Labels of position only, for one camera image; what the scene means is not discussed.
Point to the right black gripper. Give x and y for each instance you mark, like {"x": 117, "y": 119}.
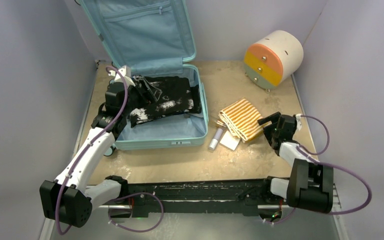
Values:
{"x": 273, "y": 117}

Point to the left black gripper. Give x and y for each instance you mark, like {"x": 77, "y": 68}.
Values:
{"x": 144, "y": 98}

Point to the black white patterned garment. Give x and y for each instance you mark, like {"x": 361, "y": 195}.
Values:
{"x": 177, "y": 96}

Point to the orange white striped cloth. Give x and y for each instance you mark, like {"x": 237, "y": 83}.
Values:
{"x": 241, "y": 119}

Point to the small gold capped bottle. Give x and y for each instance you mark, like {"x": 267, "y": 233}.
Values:
{"x": 219, "y": 123}

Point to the lavender white tube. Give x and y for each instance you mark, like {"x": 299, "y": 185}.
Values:
{"x": 215, "y": 139}

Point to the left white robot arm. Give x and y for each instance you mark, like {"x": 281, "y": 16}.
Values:
{"x": 66, "y": 199}

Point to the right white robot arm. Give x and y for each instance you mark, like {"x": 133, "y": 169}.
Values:
{"x": 310, "y": 184}

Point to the white square packet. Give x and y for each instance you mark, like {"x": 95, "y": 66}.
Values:
{"x": 229, "y": 141}

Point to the light blue open suitcase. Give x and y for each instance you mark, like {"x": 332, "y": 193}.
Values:
{"x": 155, "y": 39}

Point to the round pastel drawer cabinet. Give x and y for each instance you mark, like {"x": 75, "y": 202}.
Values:
{"x": 272, "y": 59}

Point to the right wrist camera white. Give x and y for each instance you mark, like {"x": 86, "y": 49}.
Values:
{"x": 299, "y": 124}

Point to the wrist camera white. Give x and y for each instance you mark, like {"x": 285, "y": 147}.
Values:
{"x": 299, "y": 124}
{"x": 125, "y": 72}

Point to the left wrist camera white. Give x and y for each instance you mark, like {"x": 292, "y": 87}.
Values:
{"x": 125, "y": 72}

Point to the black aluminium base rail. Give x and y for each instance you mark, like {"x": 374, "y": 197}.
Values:
{"x": 248, "y": 197}

